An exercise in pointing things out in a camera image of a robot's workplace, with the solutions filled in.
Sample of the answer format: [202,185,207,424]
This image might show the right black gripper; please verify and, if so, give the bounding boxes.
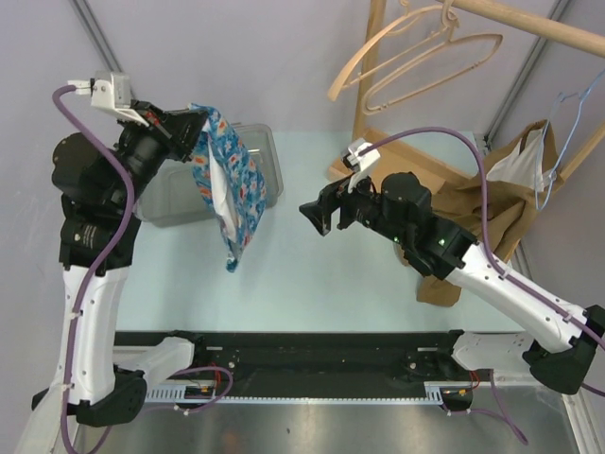
[300,164,409,246]

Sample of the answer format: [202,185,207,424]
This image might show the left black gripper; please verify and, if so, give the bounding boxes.
[108,98,210,210]

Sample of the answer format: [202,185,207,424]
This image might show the blue floral cloth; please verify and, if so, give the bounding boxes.
[188,103,268,272]

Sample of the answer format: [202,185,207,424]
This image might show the tan brown skirt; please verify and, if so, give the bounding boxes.
[401,120,566,307]

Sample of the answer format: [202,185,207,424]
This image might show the light blue wire hanger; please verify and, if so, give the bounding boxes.
[533,70,605,212]

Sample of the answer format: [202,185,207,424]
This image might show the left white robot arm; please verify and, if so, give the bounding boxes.
[52,101,209,428]

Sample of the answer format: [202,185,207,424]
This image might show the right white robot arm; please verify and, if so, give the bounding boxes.
[299,173,604,394]

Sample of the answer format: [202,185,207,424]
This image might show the upper wooden hanger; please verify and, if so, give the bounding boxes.
[327,1,459,101]

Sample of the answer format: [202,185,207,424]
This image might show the wooden hanger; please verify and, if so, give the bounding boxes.
[361,28,504,115]
[327,1,459,101]

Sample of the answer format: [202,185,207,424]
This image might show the lower wooden hanger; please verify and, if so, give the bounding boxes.
[361,28,504,115]

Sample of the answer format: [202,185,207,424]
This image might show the grey plastic tray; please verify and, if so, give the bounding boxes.
[139,122,285,229]

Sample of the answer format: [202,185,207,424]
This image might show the wooden clothes rack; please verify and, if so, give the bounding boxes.
[326,0,605,209]

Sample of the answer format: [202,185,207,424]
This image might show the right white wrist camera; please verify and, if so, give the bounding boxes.
[340,138,381,193]

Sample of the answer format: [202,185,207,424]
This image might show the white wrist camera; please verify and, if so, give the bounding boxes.
[340,138,381,193]
[67,71,148,127]

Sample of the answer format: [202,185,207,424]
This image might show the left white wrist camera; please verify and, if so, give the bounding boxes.
[67,71,148,127]

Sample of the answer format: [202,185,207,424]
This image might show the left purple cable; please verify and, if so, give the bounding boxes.
[50,85,136,450]

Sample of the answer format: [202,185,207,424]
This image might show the purple cable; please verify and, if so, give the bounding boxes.
[50,85,136,450]
[358,125,605,396]

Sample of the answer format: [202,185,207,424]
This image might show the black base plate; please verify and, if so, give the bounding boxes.
[112,329,476,398]

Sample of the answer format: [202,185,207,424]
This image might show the white slotted cable duct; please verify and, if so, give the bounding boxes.
[144,381,448,406]

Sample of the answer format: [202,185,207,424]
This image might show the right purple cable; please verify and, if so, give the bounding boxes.
[358,125,605,396]

